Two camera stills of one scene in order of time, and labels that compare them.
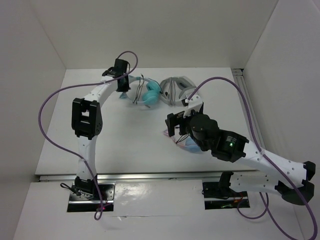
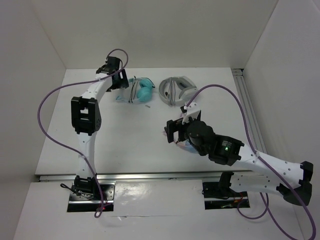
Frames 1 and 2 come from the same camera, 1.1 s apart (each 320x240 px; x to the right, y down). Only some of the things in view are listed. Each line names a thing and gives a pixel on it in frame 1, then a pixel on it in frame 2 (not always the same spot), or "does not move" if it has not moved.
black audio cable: x=141 y=81 -> x=131 y=92
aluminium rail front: x=135 y=176 does not move
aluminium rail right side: x=238 y=77 does not move
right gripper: x=172 y=120 -> x=172 y=126
